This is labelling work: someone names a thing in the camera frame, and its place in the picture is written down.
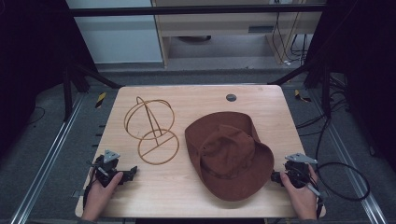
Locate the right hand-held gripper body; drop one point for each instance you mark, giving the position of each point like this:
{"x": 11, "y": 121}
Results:
{"x": 298, "y": 171}

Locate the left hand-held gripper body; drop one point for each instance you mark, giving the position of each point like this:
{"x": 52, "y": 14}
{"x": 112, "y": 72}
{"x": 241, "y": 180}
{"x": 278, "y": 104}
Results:
{"x": 106, "y": 169}

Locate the brown brimmed hat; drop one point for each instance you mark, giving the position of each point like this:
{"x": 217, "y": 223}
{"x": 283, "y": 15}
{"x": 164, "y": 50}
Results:
{"x": 229, "y": 155}

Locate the person's right hand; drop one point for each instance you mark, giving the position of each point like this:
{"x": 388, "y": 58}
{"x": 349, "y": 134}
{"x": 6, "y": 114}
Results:
{"x": 300, "y": 197}

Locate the person's left hand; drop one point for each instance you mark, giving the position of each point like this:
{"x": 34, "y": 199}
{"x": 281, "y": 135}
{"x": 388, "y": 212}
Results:
{"x": 99, "y": 197}

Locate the yellow black striped tape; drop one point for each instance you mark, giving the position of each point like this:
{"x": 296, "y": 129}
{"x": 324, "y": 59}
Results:
{"x": 100, "y": 100}
{"x": 300, "y": 96}

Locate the black metal stand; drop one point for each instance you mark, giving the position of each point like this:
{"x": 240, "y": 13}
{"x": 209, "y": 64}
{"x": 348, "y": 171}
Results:
{"x": 314, "y": 81}
{"x": 74, "y": 87}

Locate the grey table grommet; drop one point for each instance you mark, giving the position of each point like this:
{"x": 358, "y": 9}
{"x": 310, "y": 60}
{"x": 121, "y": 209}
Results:
{"x": 231, "y": 97}

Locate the white cabinet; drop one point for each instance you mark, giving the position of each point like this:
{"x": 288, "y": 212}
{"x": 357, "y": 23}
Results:
{"x": 118, "y": 34}

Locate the beige wooden desk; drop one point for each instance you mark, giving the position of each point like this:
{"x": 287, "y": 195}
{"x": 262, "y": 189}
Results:
{"x": 230, "y": 25}

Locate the black metal crossbar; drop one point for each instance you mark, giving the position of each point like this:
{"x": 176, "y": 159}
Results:
{"x": 193, "y": 10}

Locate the aluminium rail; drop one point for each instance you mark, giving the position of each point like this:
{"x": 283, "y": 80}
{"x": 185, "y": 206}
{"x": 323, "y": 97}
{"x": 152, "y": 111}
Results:
{"x": 348, "y": 161}
{"x": 43, "y": 161}

